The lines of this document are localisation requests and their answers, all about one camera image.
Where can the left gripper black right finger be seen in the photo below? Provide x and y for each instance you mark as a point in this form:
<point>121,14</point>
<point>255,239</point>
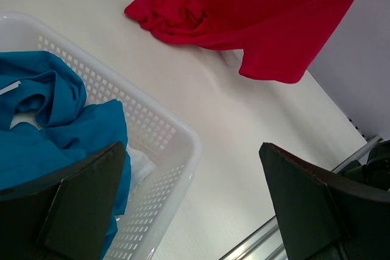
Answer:
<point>323,215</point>

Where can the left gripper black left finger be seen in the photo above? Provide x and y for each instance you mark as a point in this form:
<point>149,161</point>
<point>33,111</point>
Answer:
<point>64,214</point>

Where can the blue t-shirt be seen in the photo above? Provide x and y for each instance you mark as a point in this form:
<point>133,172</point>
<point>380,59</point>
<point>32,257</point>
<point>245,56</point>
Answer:
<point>39,88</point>

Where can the red t-shirt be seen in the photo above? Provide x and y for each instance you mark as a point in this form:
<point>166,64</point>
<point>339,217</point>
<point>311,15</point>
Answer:
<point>279,38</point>

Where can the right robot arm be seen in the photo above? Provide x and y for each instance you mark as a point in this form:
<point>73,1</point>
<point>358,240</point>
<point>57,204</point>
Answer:
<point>375,172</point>

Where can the white plastic laundry basket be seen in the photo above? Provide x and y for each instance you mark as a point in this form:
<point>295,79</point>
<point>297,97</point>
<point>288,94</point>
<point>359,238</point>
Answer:
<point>172,145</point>

